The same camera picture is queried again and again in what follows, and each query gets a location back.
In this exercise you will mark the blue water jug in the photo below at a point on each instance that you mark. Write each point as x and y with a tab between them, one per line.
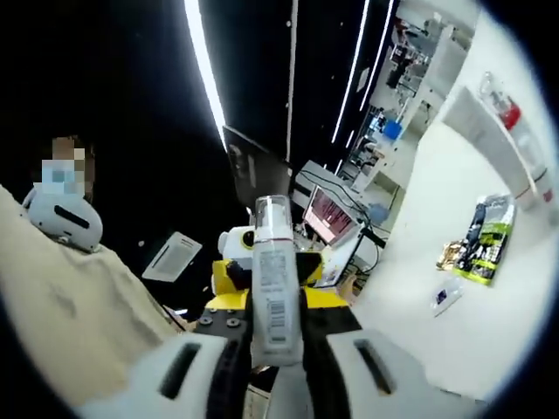
379	214

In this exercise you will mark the green black sachet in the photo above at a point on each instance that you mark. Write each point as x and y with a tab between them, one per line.
485	244

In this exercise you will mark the white skincare tube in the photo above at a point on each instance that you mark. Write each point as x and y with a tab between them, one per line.
485	131

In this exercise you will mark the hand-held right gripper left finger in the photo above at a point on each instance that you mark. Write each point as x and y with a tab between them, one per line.
174	375

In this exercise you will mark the ceiling air conditioner unit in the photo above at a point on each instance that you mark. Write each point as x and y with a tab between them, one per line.
172	257

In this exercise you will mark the monitor with red screen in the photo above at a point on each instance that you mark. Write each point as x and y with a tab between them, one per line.
332	216

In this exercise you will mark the clear sachet blue print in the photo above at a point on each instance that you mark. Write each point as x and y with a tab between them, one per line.
445	297

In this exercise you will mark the gold foil sachet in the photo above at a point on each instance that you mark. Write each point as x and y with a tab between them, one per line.
447	255

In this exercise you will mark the white pump bottle red collar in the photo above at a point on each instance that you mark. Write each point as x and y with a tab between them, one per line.
524	135

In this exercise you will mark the person's beige printed shirt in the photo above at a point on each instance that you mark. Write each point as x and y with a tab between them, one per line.
65	305

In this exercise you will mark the dark hanging screen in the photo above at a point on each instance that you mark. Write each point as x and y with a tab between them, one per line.
257	170

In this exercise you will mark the white side desk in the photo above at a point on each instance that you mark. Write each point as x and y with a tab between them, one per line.
345	262

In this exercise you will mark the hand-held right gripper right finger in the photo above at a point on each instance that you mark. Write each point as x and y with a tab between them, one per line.
349	375

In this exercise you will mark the blue storage bin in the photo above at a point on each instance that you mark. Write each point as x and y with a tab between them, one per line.
393	130

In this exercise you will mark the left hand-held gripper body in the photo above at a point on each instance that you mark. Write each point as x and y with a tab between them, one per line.
233	244

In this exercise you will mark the grey worn device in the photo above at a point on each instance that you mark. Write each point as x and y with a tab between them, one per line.
74	227

